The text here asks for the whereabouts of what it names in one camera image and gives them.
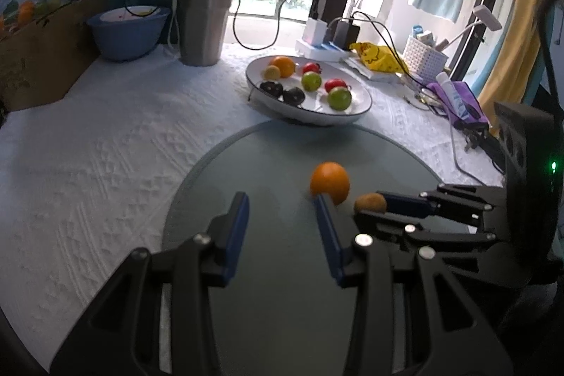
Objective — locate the white textured tablecloth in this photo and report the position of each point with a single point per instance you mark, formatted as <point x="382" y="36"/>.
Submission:
<point x="110" y="160"/>

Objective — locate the green lime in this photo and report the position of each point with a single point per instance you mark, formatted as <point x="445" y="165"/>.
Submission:
<point x="339" y="99"/>
<point x="311" y="81"/>

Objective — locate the small yellow-brown fruit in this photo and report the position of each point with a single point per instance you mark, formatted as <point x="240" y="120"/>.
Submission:
<point x="272" y="72"/>

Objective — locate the white tube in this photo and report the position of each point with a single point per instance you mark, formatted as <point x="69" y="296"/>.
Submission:
<point x="454" y="94"/>

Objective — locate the black charger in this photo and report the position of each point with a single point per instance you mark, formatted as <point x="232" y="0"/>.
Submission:
<point x="343" y="33"/>

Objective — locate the brown kiwi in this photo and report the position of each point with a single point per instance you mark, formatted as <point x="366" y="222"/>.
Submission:
<point x="370" y="203"/>

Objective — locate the yellow curtain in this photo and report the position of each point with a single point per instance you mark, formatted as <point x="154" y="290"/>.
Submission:
<point x="515" y="50"/>

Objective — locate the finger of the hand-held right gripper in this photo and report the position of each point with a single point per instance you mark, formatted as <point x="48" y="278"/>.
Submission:
<point x="396" y="228"/>
<point x="405" y="204"/>

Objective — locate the brown cardboard box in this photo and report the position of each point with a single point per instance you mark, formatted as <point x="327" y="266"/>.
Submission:
<point x="39" y="59"/>

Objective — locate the white booklet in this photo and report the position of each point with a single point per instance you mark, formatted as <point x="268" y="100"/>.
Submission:
<point x="374" y="74"/>

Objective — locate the grey round placemat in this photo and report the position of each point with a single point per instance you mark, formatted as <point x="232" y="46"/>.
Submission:
<point x="273" y="164"/>

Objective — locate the white desk lamp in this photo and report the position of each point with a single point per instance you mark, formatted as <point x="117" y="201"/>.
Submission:
<point x="489" y="17"/>

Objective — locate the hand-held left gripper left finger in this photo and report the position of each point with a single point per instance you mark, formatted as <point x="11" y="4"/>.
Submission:
<point x="235" y="235"/>

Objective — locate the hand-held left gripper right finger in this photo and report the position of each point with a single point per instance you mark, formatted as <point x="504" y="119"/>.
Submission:
<point x="328" y="239"/>

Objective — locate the yellow plastic bag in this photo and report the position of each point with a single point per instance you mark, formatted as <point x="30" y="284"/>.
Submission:
<point x="379" y="58"/>

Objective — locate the red tomato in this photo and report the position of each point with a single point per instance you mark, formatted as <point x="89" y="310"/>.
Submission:
<point x="312" y="67"/>
<point x="335" y="84"/>

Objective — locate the blue plastic bowl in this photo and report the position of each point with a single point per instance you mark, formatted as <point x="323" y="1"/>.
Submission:
<point x="125" y="37"/>

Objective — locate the white shallow plate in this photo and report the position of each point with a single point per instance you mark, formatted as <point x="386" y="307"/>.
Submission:
<point x="352" y="111"/>

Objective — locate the stainless steel tumbler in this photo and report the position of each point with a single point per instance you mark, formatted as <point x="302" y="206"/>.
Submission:
<point x="205" y="19"/>

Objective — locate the dark purple plum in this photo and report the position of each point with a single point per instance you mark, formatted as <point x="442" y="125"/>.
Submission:
<point x="271" y="88"/>
<point x="293" y="96"/>

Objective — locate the white power strip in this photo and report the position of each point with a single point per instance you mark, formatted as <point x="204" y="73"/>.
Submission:
<point x="317" y="50"/>

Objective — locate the purple pouch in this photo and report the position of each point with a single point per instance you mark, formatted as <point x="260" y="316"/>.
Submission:
<point x="473" y="107"/>

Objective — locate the white charger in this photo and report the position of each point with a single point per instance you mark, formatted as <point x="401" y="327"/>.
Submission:
<point x="316" y="32"/>

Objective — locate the orange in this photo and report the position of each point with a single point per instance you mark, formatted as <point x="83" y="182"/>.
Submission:
<point x="330" y="182"/>
<point x="284" y="65"/>

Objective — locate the white woven basket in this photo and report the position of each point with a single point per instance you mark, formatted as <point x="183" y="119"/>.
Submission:
<point x="425" y="59"/>

